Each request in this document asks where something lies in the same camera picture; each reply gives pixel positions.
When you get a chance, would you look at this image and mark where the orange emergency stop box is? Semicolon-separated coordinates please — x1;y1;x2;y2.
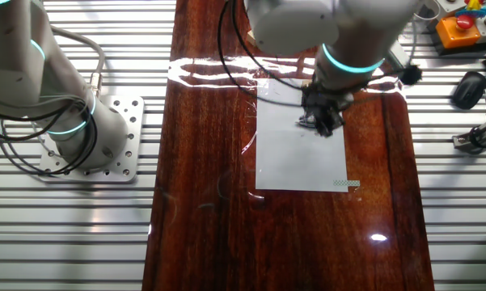
435;15;482;50

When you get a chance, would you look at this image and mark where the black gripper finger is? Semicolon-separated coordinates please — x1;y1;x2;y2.
302;109;319;127
314;111;345;138

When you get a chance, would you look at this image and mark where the white paper sheet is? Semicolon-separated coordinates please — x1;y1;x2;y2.
254;77;349;193

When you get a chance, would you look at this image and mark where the grey base cable with connector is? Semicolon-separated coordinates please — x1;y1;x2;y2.
50;25;106;98

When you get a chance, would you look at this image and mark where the black computer mouse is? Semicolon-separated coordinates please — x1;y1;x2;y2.
451;71;486;111

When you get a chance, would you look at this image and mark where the black base cable bundle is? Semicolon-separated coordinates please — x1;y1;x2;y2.
0;91;99;178

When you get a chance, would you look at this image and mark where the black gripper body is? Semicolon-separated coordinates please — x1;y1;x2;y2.
301;84;355;118

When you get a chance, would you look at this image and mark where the yellow and blue toy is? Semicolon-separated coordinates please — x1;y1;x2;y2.
454;0;486;19

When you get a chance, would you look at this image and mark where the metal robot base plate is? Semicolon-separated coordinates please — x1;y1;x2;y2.
37;95;146;185

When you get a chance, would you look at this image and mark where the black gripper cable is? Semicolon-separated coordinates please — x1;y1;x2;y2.
217;0;424;109

